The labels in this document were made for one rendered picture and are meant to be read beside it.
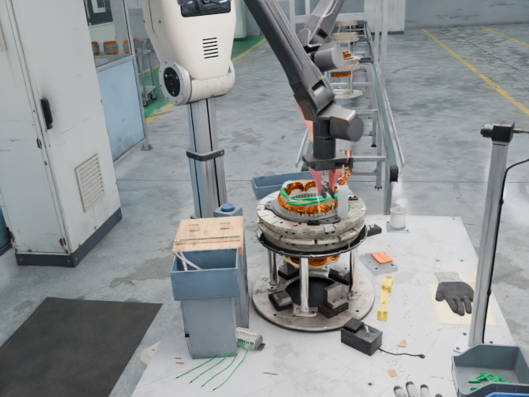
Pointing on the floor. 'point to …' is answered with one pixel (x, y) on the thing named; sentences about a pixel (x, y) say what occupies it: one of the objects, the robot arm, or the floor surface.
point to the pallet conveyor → (376, 100)
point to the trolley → (143, 74)
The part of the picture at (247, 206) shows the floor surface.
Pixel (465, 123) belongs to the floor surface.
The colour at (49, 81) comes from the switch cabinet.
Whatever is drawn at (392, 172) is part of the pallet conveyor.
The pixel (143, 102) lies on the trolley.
